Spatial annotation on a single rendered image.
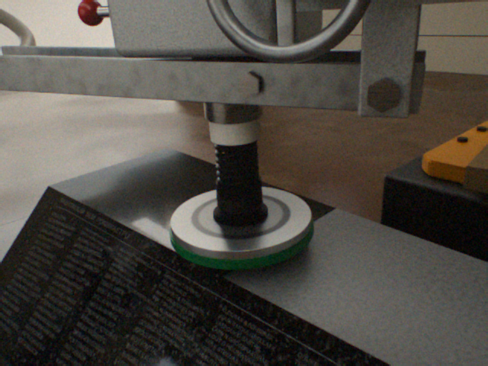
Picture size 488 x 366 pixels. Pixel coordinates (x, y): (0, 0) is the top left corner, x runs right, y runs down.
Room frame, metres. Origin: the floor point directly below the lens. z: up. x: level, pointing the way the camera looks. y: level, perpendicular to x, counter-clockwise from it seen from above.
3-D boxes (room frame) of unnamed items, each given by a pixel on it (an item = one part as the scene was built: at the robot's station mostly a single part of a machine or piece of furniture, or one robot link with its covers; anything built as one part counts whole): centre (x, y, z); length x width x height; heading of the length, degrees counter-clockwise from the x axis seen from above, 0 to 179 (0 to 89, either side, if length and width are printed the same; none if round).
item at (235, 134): (0.59, 0.01, 1.00); 0.07 x 0.07 x 0.04
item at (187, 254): (0.59, 0.01, 0.85); 0.22 x 0.22 x 0.04
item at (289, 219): (0.59, 0.01, 0.86); 0.21 x 0.21 x 0.01
